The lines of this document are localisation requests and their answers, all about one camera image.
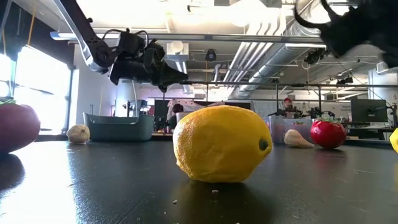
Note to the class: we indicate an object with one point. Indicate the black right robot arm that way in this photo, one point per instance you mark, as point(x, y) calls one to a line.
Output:
point(357, 28)

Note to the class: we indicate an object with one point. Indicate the black partition panel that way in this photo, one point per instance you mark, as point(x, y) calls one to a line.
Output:
point(242, 105)

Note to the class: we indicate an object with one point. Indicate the black computer monitor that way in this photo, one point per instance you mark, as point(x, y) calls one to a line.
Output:
point(369, 110)

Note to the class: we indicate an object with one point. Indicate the beige garlic bulb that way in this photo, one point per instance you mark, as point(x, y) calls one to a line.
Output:
point(295, 140)
point(78, 134)

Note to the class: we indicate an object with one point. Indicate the white plastic basket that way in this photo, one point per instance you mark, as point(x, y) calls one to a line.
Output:
point(183, 116)

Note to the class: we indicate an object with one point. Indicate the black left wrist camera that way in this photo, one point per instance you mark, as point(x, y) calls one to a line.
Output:
point(154, 54)

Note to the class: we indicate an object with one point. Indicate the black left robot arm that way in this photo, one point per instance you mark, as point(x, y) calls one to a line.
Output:
point(84, 34)

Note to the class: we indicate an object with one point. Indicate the white hanging cloth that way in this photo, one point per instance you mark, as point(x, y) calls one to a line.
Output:
point(192, 105)

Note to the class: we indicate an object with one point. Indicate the grey overhead frame bar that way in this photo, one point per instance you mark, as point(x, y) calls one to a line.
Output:
point(233, 38)

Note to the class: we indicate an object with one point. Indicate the red tomato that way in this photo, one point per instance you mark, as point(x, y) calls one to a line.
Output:
point(17, 127)
point(328, 133)

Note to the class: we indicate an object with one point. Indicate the black ceiling equipment cluster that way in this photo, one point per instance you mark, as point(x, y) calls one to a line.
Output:
point(315, 56)

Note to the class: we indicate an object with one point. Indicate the black metal rack frame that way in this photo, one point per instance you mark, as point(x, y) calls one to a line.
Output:
point(248, 84)

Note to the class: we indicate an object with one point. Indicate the white wall air unit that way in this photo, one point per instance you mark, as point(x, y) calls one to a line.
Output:
point(387, 69)

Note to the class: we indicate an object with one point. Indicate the white ceiling unit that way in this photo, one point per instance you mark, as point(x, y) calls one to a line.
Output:
point(177, 49)

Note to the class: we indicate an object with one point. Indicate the person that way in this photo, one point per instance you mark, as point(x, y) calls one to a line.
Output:
point(288, 104)
point(177, 109)

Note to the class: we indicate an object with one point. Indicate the yellow lemon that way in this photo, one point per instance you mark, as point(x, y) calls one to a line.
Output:
point(395, 141)
point(217, 143)

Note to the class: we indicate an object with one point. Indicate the black ceiling camera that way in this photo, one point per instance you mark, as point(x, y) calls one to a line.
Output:
point(211, 55)

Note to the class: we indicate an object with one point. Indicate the clear plastic basket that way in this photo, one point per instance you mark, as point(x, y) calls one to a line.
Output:
point(276, 130)

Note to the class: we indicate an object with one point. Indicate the grey-green plastic basket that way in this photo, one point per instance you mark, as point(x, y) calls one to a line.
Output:
point(124, 130)

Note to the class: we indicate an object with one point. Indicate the silver ceiling duct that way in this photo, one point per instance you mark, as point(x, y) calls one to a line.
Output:
point(267, 62)

